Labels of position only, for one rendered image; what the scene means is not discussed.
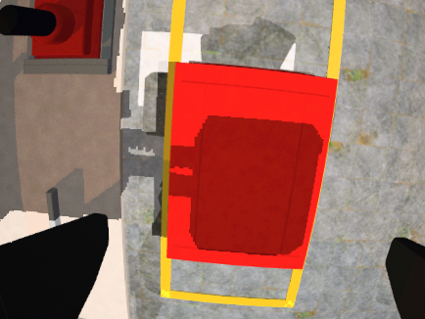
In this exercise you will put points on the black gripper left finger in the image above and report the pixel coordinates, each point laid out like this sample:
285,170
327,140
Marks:
50,275

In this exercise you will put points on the yellow rectangular frame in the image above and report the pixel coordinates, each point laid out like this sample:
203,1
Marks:
174,55

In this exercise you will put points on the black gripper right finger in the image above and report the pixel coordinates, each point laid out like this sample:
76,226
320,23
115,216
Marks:
405,265

